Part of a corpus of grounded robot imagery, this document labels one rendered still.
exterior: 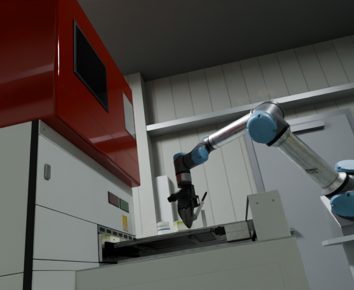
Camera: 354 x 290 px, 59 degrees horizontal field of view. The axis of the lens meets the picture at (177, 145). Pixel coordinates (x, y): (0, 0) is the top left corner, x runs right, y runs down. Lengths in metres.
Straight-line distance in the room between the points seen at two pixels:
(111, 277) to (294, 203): 2.54
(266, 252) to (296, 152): 0.48
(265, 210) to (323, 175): 0.38
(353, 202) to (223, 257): 0.59
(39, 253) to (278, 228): 0.64
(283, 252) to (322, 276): 2.37
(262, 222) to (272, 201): 0.07
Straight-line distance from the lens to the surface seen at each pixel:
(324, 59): 4.12
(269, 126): 1.19
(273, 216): 0.97
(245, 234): 1.14
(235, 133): 1.44
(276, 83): 3.85
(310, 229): 3.27
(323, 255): 3.27
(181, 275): 0.91
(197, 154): 1.42
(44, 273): 0.88
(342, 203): 1.31
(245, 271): 0.89
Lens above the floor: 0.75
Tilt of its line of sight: 23 degrees up
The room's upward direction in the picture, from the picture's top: 9 degrees counter-clockwise
